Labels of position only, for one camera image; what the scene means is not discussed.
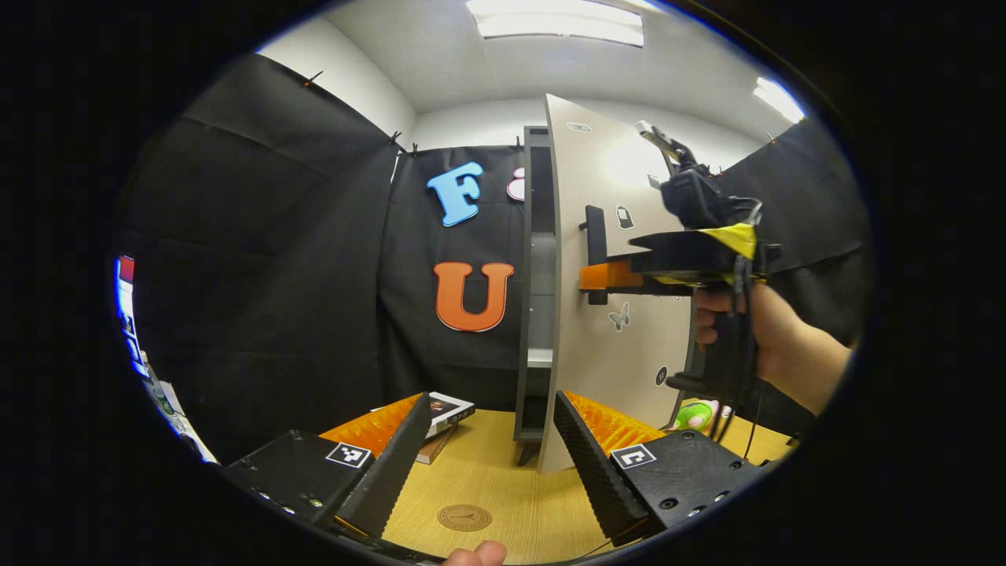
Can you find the white book with dark cover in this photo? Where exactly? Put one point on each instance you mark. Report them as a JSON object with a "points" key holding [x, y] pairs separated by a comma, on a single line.
{"points": [[452, 410]]}

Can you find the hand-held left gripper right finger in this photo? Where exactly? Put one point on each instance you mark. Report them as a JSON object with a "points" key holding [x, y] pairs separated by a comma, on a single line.
{"points": [[593, 472]]}

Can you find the large ceiling light panel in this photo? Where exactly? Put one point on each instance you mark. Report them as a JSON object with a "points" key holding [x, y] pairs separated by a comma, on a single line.
{"points": [[558, 22]]}

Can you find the brown book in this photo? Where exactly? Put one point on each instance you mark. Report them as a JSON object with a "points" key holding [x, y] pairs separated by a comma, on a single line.
{"points": [[437, 448]]}

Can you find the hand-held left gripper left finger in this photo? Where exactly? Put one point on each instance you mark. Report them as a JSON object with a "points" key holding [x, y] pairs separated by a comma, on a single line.
{"points": [[393, 472]]}

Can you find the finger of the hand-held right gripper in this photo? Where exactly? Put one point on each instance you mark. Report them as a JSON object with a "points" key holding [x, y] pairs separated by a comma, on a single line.
{"points": [[676, 255]]}

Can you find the black backdrop cloth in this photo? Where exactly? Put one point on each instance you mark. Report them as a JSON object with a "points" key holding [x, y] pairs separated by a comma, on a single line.
{"points": [[275, 275]]}

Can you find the computer screen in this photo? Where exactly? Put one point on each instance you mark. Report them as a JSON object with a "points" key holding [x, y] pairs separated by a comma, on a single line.
{"points": [[126, 314]]}

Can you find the grey cabinet door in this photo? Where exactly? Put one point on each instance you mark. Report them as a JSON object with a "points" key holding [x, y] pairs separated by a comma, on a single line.
{"points": [[581, 369]]}

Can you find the green plush toy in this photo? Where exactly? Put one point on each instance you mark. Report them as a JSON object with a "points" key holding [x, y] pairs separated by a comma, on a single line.
{"points": [[695, 414]]}

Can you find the small ceiling light panel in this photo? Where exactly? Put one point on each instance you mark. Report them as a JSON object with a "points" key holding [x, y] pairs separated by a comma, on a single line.
{"points": [[778, 98]]}

